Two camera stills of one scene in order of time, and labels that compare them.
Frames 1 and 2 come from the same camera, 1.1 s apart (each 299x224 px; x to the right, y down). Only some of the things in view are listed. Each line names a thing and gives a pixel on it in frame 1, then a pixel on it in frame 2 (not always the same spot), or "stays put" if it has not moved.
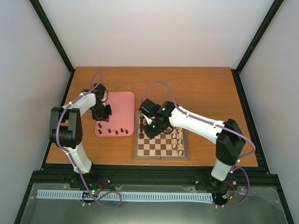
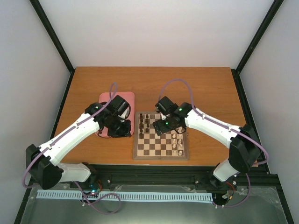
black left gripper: x=104 y=118 -> x=126 y=131
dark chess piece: x=141 y=127 stays put
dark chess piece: x=141 y=136 stays put
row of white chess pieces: x=177 y=143 stays put
